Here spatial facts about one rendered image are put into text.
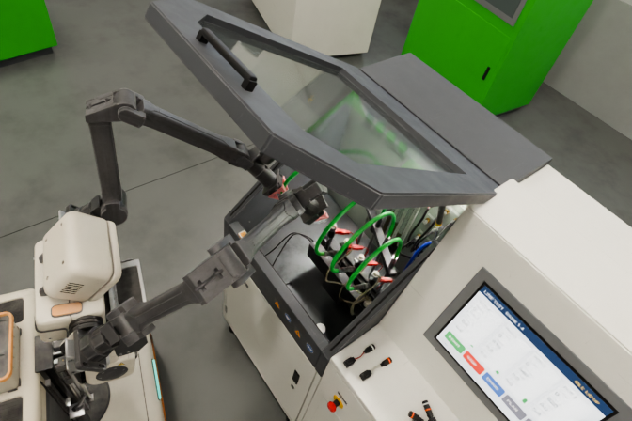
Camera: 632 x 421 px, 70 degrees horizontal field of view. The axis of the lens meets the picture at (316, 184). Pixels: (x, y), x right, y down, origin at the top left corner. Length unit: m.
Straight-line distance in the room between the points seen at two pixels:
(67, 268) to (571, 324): 1.25
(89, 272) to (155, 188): 2.00
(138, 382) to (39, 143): 2.04
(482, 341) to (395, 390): 0.34
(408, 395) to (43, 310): 1.10
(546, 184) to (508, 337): 0.54
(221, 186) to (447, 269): 2.14
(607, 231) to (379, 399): 0.87
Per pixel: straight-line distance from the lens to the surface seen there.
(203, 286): 1.04
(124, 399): 2.31
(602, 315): 1.32
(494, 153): 1.62
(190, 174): 3.35
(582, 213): 1.65
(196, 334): 2.68
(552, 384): 1.42
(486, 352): 1.47
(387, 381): 1.62
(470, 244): 1.35
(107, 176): 1.48
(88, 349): 1.37
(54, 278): 1.36
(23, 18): 4.39
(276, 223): 1.24
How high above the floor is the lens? 2.45
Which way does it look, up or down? 47 degrees down
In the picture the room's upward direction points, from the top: 13 degrees clockwise
